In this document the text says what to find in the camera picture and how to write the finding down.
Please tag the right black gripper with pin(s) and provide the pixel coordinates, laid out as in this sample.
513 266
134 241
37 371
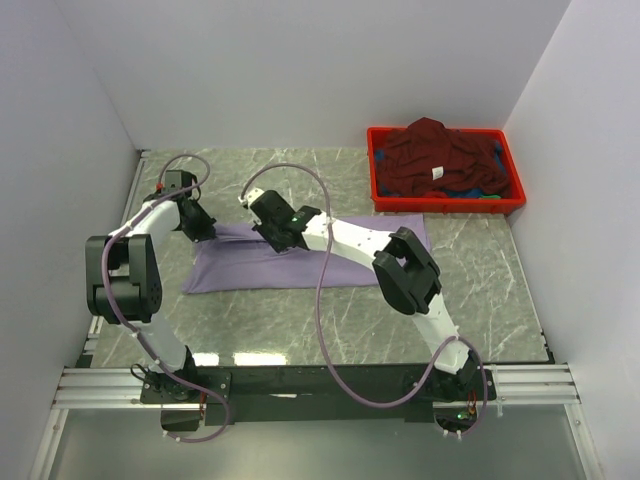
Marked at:
261 229

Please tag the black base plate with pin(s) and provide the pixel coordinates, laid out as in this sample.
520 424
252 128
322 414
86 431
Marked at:
309 393

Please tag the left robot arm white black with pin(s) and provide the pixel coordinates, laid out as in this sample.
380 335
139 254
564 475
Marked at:
123 282

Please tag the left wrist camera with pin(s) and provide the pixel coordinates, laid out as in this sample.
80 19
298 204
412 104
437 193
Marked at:
176 183

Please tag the lavender t shirt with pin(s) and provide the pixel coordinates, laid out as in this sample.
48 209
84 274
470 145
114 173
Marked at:
240 259

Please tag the dark red t shirt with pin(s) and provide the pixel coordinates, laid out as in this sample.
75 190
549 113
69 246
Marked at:
427 157

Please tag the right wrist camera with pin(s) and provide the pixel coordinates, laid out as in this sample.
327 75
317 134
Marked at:
270 205

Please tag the red plastic bin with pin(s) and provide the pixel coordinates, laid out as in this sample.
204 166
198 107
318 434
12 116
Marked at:
376 138

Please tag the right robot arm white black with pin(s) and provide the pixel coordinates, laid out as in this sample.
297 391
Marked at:
407 275

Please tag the aluminium front rail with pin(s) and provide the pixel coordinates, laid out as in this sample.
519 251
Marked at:
116 388

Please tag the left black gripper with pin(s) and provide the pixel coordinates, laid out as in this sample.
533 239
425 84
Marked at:
205 231

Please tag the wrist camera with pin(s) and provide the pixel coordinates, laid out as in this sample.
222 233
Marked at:
270 205
176 183

